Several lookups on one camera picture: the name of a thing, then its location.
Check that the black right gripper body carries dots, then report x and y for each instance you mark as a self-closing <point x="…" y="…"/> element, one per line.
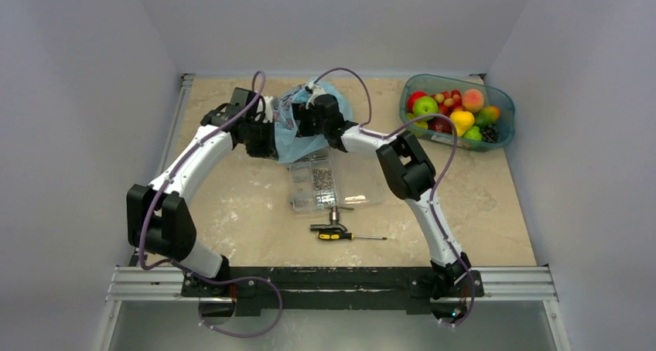
<point x="303" y="121"/>

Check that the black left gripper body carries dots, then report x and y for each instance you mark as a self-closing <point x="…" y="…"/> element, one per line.
<point x="259" y="144"/>

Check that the light blue printed plastic bag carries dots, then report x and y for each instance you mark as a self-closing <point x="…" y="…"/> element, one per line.
<point x="288" y="143"/>

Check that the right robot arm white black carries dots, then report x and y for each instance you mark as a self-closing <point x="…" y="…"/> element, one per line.
<point x="409" y="174"/>

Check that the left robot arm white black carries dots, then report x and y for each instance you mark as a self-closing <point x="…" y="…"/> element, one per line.
<point x="160" y="225"/>

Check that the yellow fake starfruit slice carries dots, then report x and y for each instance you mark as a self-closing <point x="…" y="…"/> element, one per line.
<point x="418" y="128"/>

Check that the dark red fake apple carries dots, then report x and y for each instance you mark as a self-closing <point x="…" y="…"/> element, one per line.
<point x="440" y="125"/>

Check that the yellow fake pear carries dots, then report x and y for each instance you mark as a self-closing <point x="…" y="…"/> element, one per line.
<point x="463" y="121"/>

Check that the fake peach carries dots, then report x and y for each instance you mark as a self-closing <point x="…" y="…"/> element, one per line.
<point x="473" y="100"/>

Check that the green fake lumpy fruit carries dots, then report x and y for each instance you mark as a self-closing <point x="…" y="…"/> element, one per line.
<point x="473" y="133"/>

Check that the fake mango green red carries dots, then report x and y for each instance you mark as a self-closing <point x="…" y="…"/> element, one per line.
<point x="487" y="116"/>

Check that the dark fake grape bunch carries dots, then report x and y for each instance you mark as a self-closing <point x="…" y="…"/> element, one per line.
<point x="490" y="133"/>

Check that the clear plastic screw organizer box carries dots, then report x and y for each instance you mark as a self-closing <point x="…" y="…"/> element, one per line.
<point x="328" y="178"/>

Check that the black metal hand tool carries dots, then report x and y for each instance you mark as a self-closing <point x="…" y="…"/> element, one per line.
<point x="334" y="220"/>

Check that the yellow black screwdriver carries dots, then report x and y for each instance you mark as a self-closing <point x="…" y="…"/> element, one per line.
<point x="339" y="235"/>

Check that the teal transparent plastic bin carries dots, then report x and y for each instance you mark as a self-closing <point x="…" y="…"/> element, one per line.
<point x="433" y="84"/>

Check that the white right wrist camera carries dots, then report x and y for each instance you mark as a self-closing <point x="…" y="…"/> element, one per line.
<point x="314" y="91"/>

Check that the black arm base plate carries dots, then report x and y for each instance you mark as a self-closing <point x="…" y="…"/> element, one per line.
<point x="413" y="290"/>

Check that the aluminium frame rail left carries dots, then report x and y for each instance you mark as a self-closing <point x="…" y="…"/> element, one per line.
<point x="182" y="96"/>

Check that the aluminium frame rail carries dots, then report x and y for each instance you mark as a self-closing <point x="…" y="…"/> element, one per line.
<point x="523" y="284"/>
<point x="182" y="96"/>

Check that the aluminium frame rail front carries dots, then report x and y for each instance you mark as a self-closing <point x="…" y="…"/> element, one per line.
<point x="523" y="284"/>

